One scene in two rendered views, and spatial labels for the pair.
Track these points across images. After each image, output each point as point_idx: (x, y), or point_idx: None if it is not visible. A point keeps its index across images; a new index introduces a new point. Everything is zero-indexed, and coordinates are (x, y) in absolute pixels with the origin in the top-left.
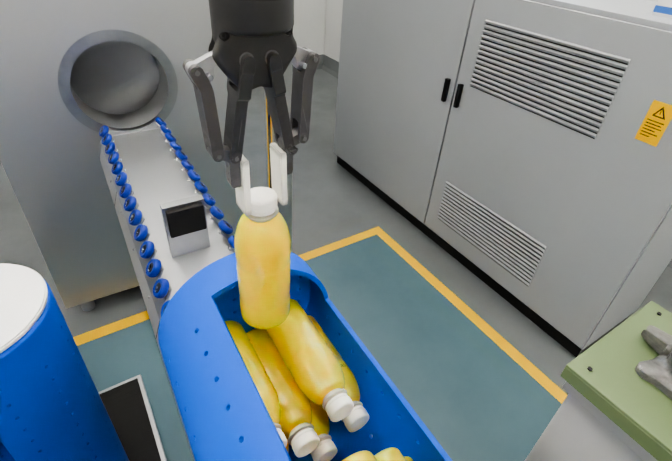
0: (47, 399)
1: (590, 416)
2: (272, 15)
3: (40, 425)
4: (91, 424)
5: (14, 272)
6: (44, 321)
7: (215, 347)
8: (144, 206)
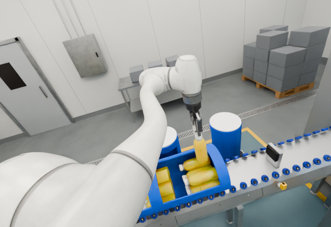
0: (218, 144)
1: None
2: (185, 106)
3: (215, 146)
4: (224, 159)
5: (238, 123)
6: (225, 133)
7: (192, 149)
8: (295, 145)
